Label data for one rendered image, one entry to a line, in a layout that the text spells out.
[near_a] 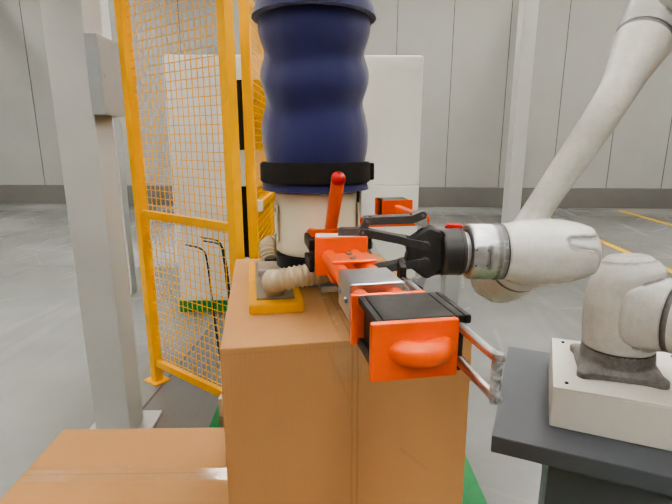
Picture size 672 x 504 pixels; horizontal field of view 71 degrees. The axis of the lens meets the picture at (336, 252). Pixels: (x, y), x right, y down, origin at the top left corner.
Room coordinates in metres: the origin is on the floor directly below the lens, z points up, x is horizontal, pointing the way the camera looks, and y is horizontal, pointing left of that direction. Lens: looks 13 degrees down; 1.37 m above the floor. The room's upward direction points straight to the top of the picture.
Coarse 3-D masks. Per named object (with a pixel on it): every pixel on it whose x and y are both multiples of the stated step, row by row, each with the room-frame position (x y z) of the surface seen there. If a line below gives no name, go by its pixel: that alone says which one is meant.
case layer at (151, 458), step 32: (64, 448) 1.14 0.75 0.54; (96, 448) 1.14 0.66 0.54; (128, 448) 1.14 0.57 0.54; (160, 448) 1.14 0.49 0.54; (192, 448) 1.14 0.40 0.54; (224, 448) 1.14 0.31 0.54; (32, 480) 1.02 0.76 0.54; (64, 480) 1.02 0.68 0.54; (96, 480) 1.02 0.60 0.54; (128, 480) 1.02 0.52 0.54; (160, 480) 1.02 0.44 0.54; (192, 480) 1.02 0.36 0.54; (224, 480) 1.02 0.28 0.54
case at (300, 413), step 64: (256, 320) 0.76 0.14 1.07; (320, 320) 0.76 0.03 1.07; (256, 384) 0.65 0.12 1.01; (320, 384) 0.67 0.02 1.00; (384, 384) 0.69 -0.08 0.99; (448, 384) 0.70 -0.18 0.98; (256, 448) 0.65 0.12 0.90; (320, 448) 0.67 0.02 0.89; (384, 448) 0.68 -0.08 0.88; (448, 448) 0.70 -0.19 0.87
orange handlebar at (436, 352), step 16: (400, 208) 1.23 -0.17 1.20; (400, 224) 1.05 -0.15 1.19; (336, 256) 0.63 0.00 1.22; (352, 256) 0.62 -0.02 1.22; (368, 256) 0.63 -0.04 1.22; (336, 272) 0.58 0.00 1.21; (400, 352) 0.34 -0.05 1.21; (416, 352) 0.34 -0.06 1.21; (432, 352) 0.34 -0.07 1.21; (448, 352) 0.34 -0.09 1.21
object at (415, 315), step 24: (360, 312) 0.42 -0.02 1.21; (384, 312) 0.37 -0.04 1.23; (408, 312) 0.37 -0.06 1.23; (432, 312) 0.37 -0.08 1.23; (360, 336) 0.42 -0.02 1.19; (384, 336) 0.35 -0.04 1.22; (408, 336) 0.35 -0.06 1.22; (432, 336) 0.35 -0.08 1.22; (456, 336) 0.36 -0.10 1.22; (384, 360) 0.35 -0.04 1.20; (456, 360) 0.36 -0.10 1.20
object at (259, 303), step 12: (252, 264) 1.10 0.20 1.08; (252, 276) 0.99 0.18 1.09; (252, 288) 0.89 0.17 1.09; (252, 300) 0.82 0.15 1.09; (264, 300) 0.82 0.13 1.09; (276, 300) 0.82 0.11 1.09; (288, 300) 0.82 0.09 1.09; (300, 300) 0.82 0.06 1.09; (252, 312) 0.79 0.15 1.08; (264, 312) 0.79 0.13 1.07; (276, 312) 0.80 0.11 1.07; (288, 312) 0.80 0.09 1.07
